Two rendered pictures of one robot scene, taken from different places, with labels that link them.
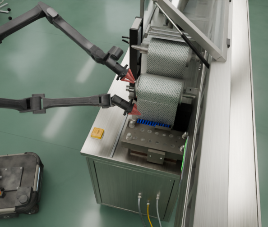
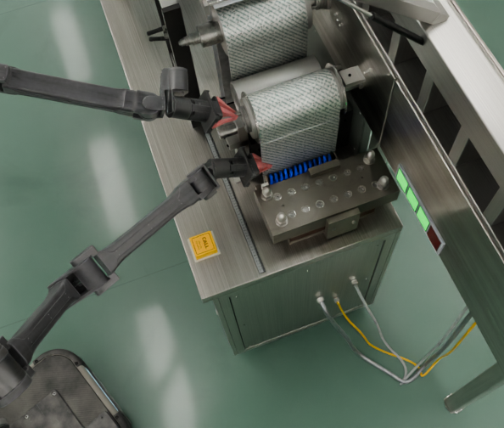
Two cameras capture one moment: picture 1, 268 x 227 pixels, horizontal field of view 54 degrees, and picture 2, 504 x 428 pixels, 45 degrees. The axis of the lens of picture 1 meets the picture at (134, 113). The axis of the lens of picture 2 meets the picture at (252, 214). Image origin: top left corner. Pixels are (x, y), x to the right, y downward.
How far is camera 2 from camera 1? 60 cm
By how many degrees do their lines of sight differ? 20
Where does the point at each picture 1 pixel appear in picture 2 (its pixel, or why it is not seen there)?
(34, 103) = (92, 276)
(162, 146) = (347, 200)
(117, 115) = not seen: hidden behind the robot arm
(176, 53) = (282, 16)
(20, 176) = (67, 408)
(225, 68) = (457, 32)
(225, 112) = not seen: outside the picture
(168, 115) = (323, 141)
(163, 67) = (264, 54)
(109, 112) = not seen: hidden behind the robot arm
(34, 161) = (67, 363)
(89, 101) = (180, 203)
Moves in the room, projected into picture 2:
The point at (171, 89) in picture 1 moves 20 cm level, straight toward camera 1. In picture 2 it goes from (320, 93) to (354, 153)
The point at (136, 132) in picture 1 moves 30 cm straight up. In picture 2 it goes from (285, 203) to (283, 149)
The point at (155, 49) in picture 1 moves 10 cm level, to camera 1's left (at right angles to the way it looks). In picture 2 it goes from (239, 28) to (208, 45)
